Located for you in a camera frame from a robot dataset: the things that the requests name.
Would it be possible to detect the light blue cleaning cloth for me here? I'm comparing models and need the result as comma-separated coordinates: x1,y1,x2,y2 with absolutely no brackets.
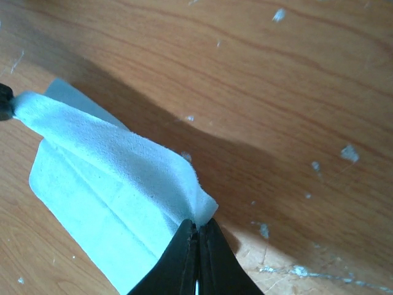
13,79,218,294

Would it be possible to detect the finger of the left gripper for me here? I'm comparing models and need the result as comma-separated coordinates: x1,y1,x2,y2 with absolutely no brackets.
0,83,14,120

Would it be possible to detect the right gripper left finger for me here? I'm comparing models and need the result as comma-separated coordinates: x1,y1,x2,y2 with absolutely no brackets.
129,219,198,295

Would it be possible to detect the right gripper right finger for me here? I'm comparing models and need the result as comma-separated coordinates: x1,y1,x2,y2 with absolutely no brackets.
198,219,263,295

